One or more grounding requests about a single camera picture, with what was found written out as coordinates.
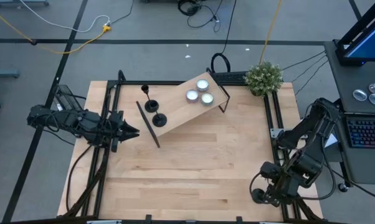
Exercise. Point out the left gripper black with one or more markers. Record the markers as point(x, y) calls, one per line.
point(116, 132)

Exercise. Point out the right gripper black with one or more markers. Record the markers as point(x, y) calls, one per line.
point(279, 186)

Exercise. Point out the black metal candlestick holder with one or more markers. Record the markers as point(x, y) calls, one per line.
point(159, 120)
point(145, 88)

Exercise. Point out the pink patterned candle tin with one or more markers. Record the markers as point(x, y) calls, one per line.
point(192, 96)

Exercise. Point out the patterned candle tin cream wax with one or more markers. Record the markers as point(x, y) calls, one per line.
point(207, 98)

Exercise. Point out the patterned candle tin white wax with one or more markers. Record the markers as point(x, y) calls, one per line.
point(202, 85)

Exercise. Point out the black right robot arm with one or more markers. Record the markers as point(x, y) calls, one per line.
point(318, 118)

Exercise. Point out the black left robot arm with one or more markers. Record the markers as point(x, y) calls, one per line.
point(66, 119)

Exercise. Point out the wooden shelf riser black legs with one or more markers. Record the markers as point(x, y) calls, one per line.
point(181, 109)

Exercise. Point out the backlit black keyboard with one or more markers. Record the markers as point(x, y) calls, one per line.
point(368, 133)

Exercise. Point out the potted green plant black pot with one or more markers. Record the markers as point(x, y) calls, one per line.
point(263, 77)

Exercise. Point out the grey side desk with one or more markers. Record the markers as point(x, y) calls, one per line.
point(355, 77)

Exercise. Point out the black computer monitor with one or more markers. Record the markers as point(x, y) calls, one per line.
point(371, 43)

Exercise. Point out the silver metal bracket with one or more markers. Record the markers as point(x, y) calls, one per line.
point(276, 133)

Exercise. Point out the black aluminium table frame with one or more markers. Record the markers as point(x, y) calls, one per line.
point(268, 112)

